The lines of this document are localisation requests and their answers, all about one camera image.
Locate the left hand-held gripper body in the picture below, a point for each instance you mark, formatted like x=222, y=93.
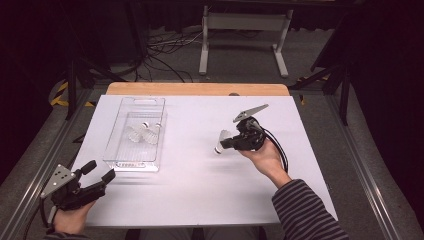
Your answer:
x=68, y=198

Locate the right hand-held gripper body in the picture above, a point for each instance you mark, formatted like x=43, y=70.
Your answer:
x=250, y=136

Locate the white feather shuttlecock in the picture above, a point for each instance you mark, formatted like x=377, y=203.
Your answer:
x=136, y=134
x=222, y=135
x=151, y=136

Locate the clear plastic bin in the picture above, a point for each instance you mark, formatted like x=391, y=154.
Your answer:
x=133, y=153

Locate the person's left hand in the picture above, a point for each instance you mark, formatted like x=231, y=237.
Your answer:
x=70, y=221

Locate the person's right hand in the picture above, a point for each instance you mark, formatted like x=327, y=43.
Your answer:
x=266, y=160

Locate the white table board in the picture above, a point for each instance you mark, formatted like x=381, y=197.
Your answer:
x=206, y=193

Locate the yellow black floor tape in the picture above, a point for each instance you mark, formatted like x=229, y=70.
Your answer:
x=58, y=98

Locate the black metal stand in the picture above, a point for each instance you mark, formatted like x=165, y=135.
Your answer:
x=345, y=90
x=71, y=86

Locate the grey metal floor rail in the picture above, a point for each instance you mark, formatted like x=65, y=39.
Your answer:
x=33, y=176
x=363, y=173

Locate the white metal stand frame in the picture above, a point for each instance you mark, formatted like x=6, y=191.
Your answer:
x=246, y=21

